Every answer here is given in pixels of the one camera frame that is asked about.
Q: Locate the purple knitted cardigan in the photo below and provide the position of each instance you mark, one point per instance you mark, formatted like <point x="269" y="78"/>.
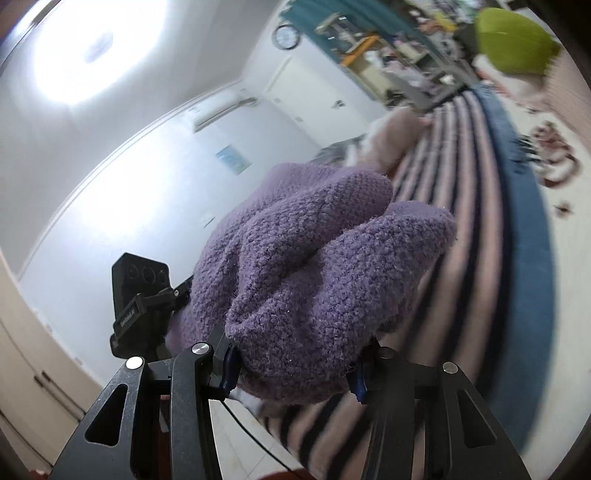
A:
<point x="303" y="273"/>

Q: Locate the yellow shelf cabinet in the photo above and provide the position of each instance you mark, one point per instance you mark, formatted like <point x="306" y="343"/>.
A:
<point x="364" y="64"/>

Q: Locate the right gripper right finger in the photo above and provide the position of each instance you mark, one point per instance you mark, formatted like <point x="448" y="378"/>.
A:
<point x="463" y="438"/>

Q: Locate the striped bed blanket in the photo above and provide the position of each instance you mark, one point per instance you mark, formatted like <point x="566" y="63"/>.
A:
<point x="510" y="302"/>

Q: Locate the blue wall poster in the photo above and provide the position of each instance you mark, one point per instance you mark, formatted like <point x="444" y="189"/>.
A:
<point x="233" y="159"/>

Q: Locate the round wall clock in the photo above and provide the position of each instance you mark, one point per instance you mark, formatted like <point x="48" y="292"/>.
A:
<point x="286" y="37"/>

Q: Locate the white pillow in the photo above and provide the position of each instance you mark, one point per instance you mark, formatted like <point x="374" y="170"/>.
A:
<point x="519" y="87"/>

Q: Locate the green plush cushion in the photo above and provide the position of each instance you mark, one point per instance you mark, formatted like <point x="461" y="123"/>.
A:
<point x="513" y="43"/>

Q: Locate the white door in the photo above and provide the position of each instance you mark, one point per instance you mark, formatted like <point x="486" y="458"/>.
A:
<point x="323" y="109"/>

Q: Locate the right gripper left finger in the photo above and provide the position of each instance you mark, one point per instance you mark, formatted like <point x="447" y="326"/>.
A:
<point x="152" y="420"/>

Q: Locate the white air conditioner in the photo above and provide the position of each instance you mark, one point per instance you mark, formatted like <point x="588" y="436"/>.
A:
<point x="214" y="107"/>

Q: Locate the ceiling lamp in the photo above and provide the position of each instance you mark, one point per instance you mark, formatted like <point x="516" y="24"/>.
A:
<point x="83" y="48"/>

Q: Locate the pink grey duvet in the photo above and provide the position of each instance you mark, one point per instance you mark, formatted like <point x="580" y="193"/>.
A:
<point x="383" y="147"/>

